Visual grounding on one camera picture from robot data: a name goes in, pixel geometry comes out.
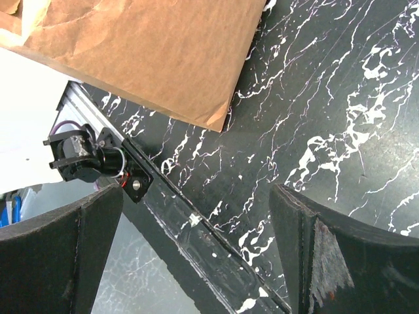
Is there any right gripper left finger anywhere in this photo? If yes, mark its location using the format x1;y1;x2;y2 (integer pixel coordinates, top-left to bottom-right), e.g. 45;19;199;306
1;184;124;313

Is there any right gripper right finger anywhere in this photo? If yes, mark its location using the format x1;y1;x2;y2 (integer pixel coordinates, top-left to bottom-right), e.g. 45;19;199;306
269;184;418;313

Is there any brown paper bag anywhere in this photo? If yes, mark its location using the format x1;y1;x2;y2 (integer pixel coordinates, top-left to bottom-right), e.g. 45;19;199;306
1;0;266;132

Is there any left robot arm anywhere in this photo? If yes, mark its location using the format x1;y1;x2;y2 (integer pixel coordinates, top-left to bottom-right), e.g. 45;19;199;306
43;120;129;186

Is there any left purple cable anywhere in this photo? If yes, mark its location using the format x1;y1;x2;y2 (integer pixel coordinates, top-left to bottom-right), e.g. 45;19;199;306
52;120;86;135

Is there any aluminium frame rail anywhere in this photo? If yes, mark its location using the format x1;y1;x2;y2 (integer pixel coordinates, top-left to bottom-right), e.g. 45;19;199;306
53;81;125;146

